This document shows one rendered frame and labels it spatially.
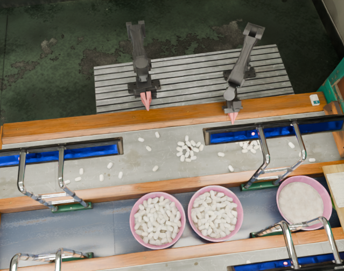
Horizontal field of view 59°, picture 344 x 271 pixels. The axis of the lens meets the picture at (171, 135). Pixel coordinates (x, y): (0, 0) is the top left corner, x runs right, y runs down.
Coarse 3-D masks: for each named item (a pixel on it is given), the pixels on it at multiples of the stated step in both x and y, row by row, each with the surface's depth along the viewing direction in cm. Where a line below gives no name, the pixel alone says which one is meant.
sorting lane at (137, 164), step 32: (192, 128) 169; (96, 160) 161; (128, 160) 161; (160, 160) 161; (192, 160) 162; (224, 160) 162; (256, 160) 162; (288, 160) 162; (320, 160) 162; (0, 192) 154
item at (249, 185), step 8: (296, 120) 129; (256, 128) 128; (296, 128) 127; (264, 136) 126; (296, 136) 127; (264, 144) 124; (264, 152) 123; (304, 152) 123; (264, 160) 124; (304, 160) 124; (264, 168) 128; (280, 168) 136; (288, 168) 136; (256, 176) 138; (272, 176) 147; (280, 176) 147; (248, 184) 152; (256, 184) 159; (264, 184) 159; (272, 184) 159
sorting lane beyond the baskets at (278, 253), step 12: (336, 240) 145; (240, 252) 143; (252, 252) 143; (264, 252) 143; (276, 252) 143; (300, 252) 143; (312, 252) 143; (324, 252) 143; (156, 264) 141; (168, 264) 141; (180, 264) 141; (192, 264) 141; (204, 264) 141; (216, 264) 141; (228, 264) 141; (240, 264) 141
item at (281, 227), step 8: (320, 216) 115; (280, 224) 114; (288, 224) 127; (296, 224) 126; (304, 224) 126; (312, 224) 122; (328, 224) 111; (256, 232) 146; (264, 232) 134; (272, 232) 149; (280, 232) 149; (288, 232) 110; (328, 232) 110; (288, 240) 109; (328, 240) 110; (288, 248) 109; (336, 248) 108; (296, 256) 107; (336, 256) 107; (296, 264) 106; (336, 264) 107
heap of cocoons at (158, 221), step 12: (144, 204) 152; (156, 204) 152; (168, 204) 152; (144, 216) 149; (156, 216) 149; (168, 216) 151; (180, 216) 151; (144, 228) 147; (156, 228) 148; (168, 228) 147; (144, 240) 145; (156, 240) 145; (168, 240) 145
